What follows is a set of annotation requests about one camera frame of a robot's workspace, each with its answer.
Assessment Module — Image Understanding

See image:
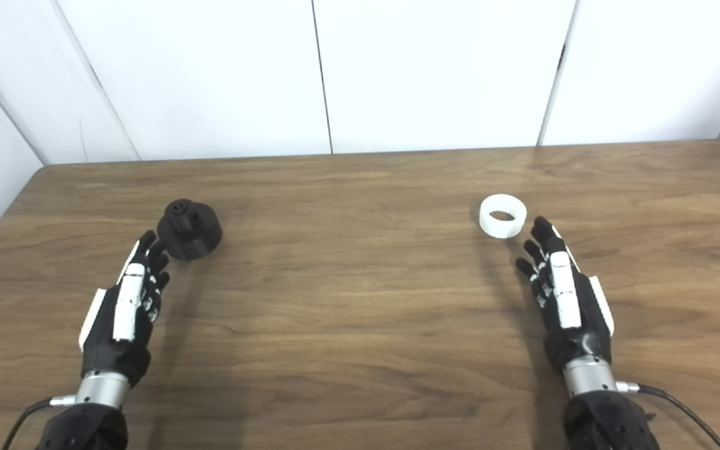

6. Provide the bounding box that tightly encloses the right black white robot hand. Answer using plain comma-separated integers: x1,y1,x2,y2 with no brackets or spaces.
515,216,616,373

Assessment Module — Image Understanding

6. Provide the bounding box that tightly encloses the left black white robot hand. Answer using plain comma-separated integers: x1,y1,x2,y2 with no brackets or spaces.
79,230,171,387

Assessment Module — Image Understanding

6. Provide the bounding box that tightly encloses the white plastic ring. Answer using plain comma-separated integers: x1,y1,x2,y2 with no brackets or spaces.
479,194,528,239

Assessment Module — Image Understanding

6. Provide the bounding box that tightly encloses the round black plastic part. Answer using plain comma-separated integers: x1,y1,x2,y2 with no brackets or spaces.
157,199,223,261

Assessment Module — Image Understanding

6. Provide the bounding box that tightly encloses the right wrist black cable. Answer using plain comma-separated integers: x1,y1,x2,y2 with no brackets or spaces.
615,381,720,450

